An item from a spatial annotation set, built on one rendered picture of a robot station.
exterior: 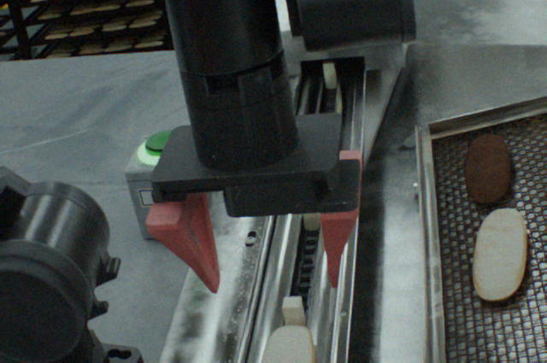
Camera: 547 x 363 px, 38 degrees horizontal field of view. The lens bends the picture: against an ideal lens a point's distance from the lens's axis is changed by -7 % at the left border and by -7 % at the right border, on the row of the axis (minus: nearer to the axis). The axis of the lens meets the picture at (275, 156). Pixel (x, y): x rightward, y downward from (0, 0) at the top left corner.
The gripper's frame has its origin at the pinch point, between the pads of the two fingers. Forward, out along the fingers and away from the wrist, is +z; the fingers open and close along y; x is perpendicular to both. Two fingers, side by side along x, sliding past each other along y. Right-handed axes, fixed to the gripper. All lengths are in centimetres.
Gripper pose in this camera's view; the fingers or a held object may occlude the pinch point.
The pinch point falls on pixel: (273, 274)
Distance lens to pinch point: 52.0
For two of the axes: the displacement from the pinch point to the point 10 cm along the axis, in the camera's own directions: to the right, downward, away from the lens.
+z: 1.5, 8.6, 4.8
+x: 1.2, -5.0, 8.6
